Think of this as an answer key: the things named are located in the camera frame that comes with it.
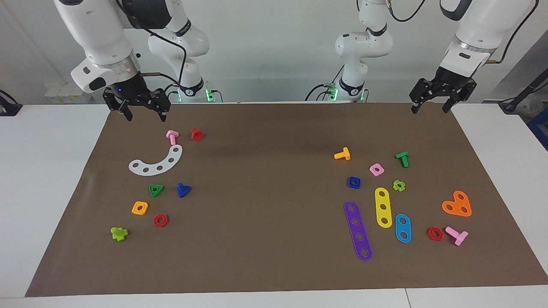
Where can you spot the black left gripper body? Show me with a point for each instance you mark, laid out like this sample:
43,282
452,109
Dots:
449,81

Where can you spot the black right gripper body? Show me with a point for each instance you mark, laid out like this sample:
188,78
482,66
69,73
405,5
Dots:
128,90

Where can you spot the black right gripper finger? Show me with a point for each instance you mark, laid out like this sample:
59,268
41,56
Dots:
160,102
115,102

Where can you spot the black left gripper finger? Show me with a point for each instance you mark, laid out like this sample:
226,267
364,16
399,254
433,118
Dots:
460,95
421,90

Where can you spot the blue triangle toy screw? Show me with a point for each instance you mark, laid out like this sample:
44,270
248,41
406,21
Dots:
183,189

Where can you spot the blue square toy nut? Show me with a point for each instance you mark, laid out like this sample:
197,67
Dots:
350,185

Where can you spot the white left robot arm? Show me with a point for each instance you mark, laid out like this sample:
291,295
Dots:
479,25

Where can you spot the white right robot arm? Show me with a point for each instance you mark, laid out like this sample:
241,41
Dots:
98,34

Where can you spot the pink toy screw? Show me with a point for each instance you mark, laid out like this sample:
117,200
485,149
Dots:
172,137
457,235

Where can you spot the red toy screw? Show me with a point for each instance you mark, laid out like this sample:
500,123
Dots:
197,134

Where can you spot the green toy screw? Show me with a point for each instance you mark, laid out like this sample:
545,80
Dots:
403,158

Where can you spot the green triangle toy nut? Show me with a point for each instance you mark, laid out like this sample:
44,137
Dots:
160,188

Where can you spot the pink square toy nut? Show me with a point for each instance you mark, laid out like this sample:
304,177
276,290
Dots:
372,167

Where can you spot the lime cross toy nut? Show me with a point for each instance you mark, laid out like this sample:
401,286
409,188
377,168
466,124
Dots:
402,186

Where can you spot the orange toy screw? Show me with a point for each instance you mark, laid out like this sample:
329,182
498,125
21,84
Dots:
342,155

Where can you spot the orange square toy nut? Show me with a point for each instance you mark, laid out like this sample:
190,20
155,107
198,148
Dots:
135,209

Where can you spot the red hexagon toy nut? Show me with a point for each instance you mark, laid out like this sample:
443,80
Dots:
441,235
156,222

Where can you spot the lime cross toy screw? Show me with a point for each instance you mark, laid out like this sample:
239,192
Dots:
118,233

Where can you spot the white box yellow label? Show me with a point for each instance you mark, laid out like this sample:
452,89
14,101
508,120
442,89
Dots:
60,95

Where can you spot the black pole stand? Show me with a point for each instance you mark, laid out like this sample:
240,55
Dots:
524,92

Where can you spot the white curved perforated plate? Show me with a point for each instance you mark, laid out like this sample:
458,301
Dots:
153,170

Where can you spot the blue crate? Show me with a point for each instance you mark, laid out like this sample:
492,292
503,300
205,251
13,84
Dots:
540,126

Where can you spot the black clamp device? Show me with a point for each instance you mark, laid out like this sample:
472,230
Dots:
8,107

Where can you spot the orange heart-shaped plate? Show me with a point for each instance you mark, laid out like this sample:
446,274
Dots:
457,204

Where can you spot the yellow three-hole bar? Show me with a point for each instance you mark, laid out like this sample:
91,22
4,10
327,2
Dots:
383,199

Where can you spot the blue two-hole bar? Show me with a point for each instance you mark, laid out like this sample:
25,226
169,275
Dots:
403,228

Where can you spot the purple four-hole bar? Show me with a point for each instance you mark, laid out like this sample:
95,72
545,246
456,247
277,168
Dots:
357,229

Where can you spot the brown table mat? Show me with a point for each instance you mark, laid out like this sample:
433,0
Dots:
265,239

